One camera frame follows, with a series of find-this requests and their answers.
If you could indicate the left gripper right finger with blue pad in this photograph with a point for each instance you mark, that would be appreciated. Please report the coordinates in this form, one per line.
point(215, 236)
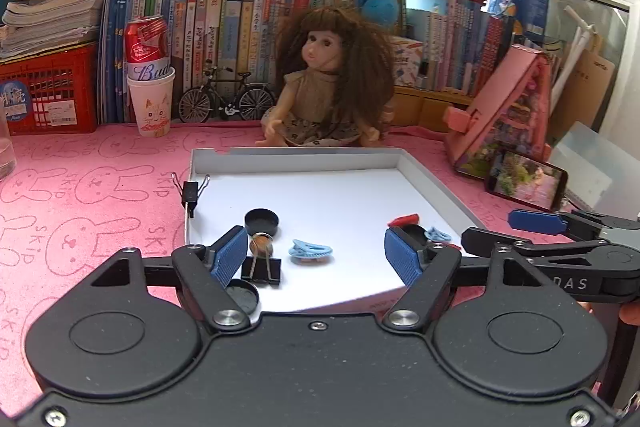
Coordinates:
point(431, 273)

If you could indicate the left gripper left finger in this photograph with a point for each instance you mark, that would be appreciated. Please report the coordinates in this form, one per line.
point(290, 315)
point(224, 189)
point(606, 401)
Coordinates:
point(184, 292)

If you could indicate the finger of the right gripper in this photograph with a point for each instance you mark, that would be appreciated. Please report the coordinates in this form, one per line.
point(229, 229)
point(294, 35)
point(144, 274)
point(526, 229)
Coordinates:
point(482, 243)
point(562, 223)

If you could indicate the black round lid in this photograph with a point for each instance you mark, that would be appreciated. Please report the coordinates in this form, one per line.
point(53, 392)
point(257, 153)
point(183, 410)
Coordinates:
point(261, 221)
point(416, 236)
point(244, 294)

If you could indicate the blue hair clip with bears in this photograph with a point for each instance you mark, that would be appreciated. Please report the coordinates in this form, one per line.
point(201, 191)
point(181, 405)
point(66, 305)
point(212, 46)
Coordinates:
point(436, 236)

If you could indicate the red crayon shaped toy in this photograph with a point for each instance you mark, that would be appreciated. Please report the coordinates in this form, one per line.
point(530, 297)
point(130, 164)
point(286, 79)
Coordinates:
point(403, 221)

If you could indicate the black binder clip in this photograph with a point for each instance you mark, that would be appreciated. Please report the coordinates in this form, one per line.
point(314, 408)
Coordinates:
point(261, 271)
point(190, 192)

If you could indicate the brown walnut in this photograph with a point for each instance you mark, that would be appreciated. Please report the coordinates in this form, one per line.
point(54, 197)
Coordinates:
point(261, 245)

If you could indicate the smartphone playing video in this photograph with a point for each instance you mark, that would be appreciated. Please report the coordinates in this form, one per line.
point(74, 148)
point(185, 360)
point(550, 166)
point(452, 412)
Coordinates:
point(530, 182)

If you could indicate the black binder clip on tray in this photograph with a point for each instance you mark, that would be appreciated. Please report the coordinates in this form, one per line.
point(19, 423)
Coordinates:
point(190, 192)

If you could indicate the white cardboard box tray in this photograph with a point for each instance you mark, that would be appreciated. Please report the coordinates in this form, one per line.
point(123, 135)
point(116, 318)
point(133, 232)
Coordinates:
point(339, 197)

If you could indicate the pink triangular toy house box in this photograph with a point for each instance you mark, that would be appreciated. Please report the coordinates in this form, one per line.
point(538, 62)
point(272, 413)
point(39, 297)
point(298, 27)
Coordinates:
point(511, 111)

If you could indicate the pink bunny tablecloth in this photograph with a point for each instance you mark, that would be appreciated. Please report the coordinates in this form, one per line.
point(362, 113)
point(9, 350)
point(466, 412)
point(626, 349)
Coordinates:
point(72, 201)

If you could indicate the black miniature bicycle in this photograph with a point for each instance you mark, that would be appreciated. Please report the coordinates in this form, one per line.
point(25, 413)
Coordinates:
point(225, 98)

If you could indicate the white cat paper cup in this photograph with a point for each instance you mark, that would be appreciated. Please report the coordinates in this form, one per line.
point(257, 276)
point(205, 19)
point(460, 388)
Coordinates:
point(151, 100)

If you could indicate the brown haired doll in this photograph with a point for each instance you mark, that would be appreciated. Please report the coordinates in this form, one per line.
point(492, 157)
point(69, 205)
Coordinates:
point(335, 76)

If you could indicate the red Budweiser can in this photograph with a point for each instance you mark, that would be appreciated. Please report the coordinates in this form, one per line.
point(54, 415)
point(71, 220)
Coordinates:
point(146, 48)

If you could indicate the red plastic crate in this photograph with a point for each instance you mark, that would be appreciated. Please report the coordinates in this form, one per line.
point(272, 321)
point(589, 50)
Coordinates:
point(53, 92)

